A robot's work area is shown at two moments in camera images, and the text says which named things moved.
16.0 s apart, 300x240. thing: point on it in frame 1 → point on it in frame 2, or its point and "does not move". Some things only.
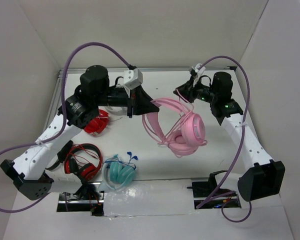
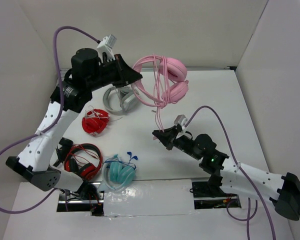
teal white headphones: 119,174 does not move
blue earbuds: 135,157 does not move
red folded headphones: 98,125 does not move
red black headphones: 87,172 does not move
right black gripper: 186,92 → 167,136
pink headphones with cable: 176,125 → 170,87
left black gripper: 142,103 → 128,74
